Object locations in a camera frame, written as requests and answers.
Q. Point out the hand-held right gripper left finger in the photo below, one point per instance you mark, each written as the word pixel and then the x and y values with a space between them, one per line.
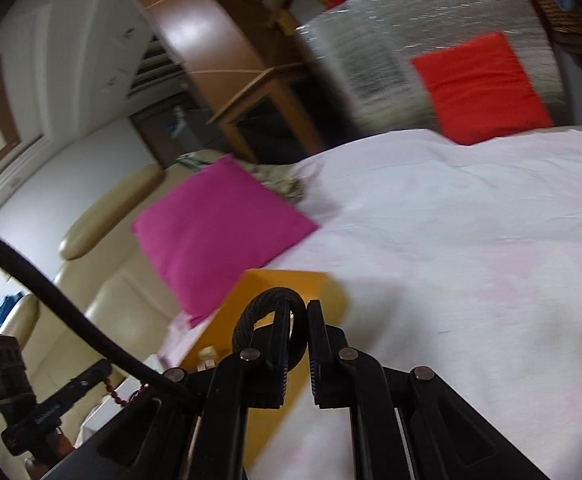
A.
pixel 278 360

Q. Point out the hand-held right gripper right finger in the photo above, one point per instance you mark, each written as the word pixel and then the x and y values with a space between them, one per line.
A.
pixel 318 360

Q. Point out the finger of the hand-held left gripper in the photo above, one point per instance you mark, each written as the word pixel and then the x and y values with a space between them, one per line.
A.
pixel 8 370
pixel 81 382

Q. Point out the orange box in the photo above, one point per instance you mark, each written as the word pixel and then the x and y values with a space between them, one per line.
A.
pixel 321 295

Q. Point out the small blue cloth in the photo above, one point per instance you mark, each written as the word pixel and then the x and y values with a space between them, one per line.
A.
pixel 8 307

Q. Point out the beige leather sofa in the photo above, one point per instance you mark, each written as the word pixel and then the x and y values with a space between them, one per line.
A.
pixel 111 290

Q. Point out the pink cushion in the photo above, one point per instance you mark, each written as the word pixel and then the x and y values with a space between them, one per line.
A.
pixel 221 230

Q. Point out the leaf patterned cloth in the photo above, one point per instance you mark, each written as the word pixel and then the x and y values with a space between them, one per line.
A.
pixel 281 182

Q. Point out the red cushion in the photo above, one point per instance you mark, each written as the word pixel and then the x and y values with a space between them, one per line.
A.
pixel 481 90

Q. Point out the white air vent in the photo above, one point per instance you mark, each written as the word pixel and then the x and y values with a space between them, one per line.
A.
pixel 153 67

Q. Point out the silver foil mat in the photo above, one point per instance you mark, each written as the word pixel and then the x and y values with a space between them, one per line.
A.
pixel 371 35

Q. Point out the brown wooden cabinet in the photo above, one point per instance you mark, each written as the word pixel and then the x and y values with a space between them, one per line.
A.
pixel 201 35

